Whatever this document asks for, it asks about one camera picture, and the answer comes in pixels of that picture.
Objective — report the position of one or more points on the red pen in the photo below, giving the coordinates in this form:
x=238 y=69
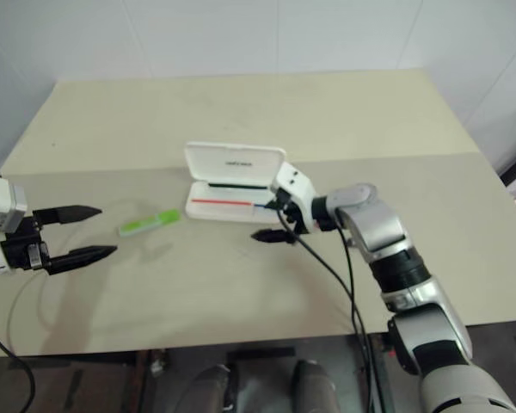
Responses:
x=221 y=201

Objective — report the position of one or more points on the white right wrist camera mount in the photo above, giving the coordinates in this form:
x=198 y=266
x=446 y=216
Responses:
x=299 y=189

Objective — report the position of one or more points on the white open pencil case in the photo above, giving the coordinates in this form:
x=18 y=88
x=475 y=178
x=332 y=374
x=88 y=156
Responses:
x=232 y=163

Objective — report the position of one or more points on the dark green pen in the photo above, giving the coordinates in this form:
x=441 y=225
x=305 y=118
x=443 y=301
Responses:
x=236 y=186

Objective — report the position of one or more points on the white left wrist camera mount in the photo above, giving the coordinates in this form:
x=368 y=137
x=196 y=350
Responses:
x=0 y=206

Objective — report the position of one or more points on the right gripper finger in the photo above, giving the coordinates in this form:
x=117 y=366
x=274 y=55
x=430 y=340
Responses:
x=274 y=205
x=273 y=236

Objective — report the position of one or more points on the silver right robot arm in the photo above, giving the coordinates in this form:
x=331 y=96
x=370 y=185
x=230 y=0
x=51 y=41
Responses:
x=391 y=232

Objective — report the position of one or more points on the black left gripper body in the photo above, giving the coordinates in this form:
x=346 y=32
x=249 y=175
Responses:
x=20 y=251

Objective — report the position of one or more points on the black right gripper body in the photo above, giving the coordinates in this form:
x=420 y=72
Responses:
x=293 y=217

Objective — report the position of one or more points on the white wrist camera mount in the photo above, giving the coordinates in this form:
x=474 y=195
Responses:
x=299 y=189
x=0 y=206

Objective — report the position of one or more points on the blue pen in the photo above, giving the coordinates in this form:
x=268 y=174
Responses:
x=260 y=205

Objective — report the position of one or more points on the green marker pen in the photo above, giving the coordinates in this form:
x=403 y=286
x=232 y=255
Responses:
x=148 y=223

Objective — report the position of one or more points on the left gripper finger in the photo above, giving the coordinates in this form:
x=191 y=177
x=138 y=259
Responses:
x=71 y=213
x=84 y=255

